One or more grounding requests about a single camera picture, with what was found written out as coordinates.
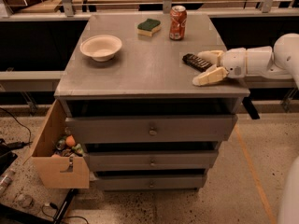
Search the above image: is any black cable on floor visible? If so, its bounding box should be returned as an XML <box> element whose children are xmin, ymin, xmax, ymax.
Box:
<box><xmin>0</xmin><ymin>106</ymin><xmax>34</xmax><ymax>147</ymax></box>

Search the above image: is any green yellow sponge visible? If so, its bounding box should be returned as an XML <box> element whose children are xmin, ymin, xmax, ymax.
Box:
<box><xmin>137</xmin><ymin>19</ymin><xmax>161</xmax><ymax>37</ymax></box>

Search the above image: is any orange fruit in drawer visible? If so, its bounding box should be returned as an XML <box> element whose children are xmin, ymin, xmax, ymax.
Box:
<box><xmin>65</xmin><ymin>135</ymin><xmax>76</xmax><ymax>147</ymax></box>

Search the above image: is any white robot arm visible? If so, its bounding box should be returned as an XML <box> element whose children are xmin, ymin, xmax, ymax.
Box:
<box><xmin>192</xmin><ymin>34</ymin><xmax>299</xmax><ymax>224</ymax></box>

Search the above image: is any orange soda can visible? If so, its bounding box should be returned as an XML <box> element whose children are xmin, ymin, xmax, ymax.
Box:
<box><xmin>169</xmin><ymin>6</ymin><xmax>187</xmax><ymax>40</ymax></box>

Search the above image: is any black stand bar on floor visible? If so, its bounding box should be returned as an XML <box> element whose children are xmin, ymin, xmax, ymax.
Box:
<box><xmin>52</xmin><ymin>189</ymin><xmax>78</xmax><ymax>224</ymax></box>

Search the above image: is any clear plastic bottle on floor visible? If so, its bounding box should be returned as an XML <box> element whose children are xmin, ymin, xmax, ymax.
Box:
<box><xmin>0</xmin><ymin>169</ymin><xmax>16</xmax><ymax>195</ymax></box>

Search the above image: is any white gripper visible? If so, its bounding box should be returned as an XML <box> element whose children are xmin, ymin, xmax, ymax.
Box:
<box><xmin>192</xmin><ymin>48</ymin><xmax>247</xmax><ymax>86</ymax></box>

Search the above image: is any dark rxbar chocolate bar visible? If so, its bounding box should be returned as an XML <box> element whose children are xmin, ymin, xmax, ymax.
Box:
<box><xmin>182</xmin><ymin>53</ymin><xmax>212</xmax><ymax>72</ymax></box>

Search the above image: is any open wooden side drawer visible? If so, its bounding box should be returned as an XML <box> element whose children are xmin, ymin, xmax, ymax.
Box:
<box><xmin>31</xmin><ymin>101</ymin><xmax>90</xmax><ymax>189</ymax></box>

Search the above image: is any grey drawer cabinet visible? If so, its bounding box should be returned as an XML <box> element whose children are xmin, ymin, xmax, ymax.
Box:
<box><xmin>55</xmin><ymin>12</ymin><xmax>249</xmax><ymax>190</ymax></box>

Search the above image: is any white paper bowl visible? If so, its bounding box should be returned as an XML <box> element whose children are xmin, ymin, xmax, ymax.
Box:
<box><xmin>80</xmin><ymin>35</ymin><xmax>122</xmax><ymax>62</ymax></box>

